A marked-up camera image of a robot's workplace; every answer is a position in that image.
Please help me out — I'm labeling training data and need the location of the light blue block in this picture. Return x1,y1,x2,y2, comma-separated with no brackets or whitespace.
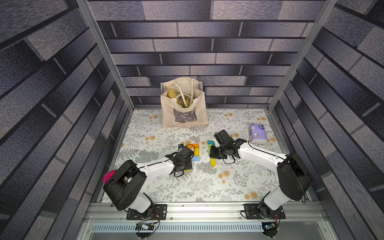
192,156,200,162

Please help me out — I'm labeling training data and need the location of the right circuit board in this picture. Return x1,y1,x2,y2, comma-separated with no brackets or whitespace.
262,223,277,231

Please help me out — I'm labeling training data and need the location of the orange long block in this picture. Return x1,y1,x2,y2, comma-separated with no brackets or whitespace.
186,144,199,149

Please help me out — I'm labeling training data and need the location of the circuit board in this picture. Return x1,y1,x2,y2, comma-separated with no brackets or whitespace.
135,223,155,231
262,223,277,231

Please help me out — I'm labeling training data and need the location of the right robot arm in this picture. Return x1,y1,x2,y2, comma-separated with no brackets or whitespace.
210,130,314,219

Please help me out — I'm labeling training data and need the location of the pink lidded cup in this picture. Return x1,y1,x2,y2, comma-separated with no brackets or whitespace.
103,170,117,184

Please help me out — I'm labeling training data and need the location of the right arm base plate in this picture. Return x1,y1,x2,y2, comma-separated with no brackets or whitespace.
243,203,286,220

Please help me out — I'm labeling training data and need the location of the purple tissue pack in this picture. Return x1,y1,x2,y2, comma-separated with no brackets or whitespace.
249,124,268,145

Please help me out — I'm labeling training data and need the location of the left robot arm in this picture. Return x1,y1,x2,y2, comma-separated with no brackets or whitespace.
103,145,195,220

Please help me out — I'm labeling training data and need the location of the left circuit board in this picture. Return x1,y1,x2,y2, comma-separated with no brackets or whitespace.
135,223,155,231

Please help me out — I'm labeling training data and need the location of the beige canvas tote bag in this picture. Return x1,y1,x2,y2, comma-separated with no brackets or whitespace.
161,77,209,129

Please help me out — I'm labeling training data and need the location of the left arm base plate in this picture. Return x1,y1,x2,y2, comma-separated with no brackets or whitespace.
126,204,168,221

